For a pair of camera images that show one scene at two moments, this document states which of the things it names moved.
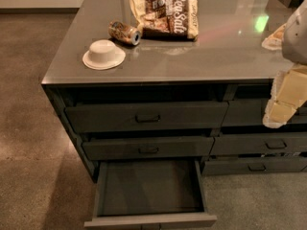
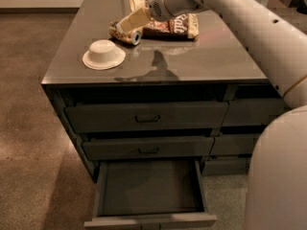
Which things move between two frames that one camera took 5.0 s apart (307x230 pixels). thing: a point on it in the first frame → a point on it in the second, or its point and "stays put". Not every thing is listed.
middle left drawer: [149, 149] stays put
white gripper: [295, 38] → [167, 4]
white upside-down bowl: [103, 55] stays put
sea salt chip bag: [166, 17] stays put
